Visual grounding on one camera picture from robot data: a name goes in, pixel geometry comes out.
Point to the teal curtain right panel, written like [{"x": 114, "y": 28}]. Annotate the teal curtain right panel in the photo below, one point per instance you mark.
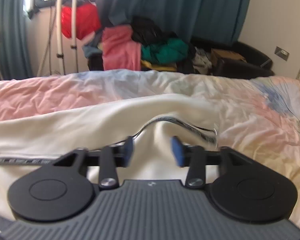
[{"x": 215, "y": 20}]

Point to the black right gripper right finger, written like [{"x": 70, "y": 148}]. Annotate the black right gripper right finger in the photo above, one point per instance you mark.
[{"x": 235, "y": 184}]

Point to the teal curtain left panel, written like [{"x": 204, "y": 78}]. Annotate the teal curtain left panel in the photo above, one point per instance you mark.
[{"x": 14, "y": 54}]

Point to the wall power socket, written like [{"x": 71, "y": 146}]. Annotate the wall power socket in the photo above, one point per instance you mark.
[{"x": 283, "y": 54}]

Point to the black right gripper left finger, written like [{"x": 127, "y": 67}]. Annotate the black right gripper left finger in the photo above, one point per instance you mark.
[{"x": 68, "y": 185}]

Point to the black open suitcase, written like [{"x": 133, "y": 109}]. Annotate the black open suitcase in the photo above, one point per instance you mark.
[{"x": 236, "y": 61}]

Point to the black garment on pile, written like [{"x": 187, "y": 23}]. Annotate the black garment on pile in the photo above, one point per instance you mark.
[{"x": 146, "y": 32}]

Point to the green garment on pile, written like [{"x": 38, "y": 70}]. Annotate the green garment on pile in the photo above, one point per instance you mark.
[{"x": 172, "y": 50}]

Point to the teal curtain panel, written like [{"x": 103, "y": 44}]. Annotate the teal curtain panel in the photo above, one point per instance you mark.
[
  {"x": 215, "y": 20},
  {"x": 14, "y": 54}
]

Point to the red bag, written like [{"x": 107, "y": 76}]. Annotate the red bag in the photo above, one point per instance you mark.
[{"x": 87, "y": 20}]

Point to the pastel floral bed cover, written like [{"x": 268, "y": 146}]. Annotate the pastel floral bed cover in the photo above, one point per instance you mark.
[{"x": 259, "y": 118}]

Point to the white zip-up jacket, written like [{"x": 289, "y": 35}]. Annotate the white zip-up jacket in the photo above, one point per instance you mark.
[{"x": 51, "y": 135}]

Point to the pink garment on pile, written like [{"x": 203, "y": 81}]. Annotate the pink garment on pile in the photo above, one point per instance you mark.
[{"x": 119, "y": 51}]

